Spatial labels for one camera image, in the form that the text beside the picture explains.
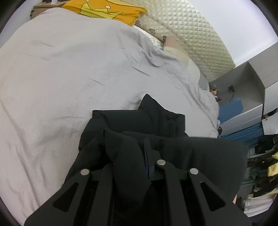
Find black puffer jacket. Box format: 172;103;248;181
66;95;251;225

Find clothes pile in wardrobe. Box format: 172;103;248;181
235;134;277;217

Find blue curtain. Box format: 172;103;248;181
220;122;264;148

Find blue upholstered chair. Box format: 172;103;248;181
218;98;244;124

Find small bottles on shelf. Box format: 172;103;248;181
210;85;221;102

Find light grey bed duvet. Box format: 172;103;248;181
1;8;219;225

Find grey patchwork pillow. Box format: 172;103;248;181
163;36;209;91

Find cream quilted headboard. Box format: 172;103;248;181
128;1;235;82

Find yellow cartoon pillow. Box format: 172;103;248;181
62;0;147;26

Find wooden bedside table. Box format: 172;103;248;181
33;1;68;9

